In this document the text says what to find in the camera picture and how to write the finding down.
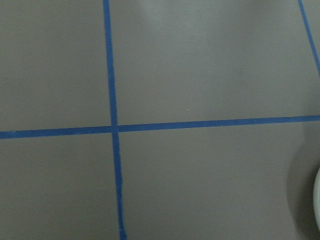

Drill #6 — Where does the cream white plate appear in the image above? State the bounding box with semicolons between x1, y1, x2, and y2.
313;169;320;229

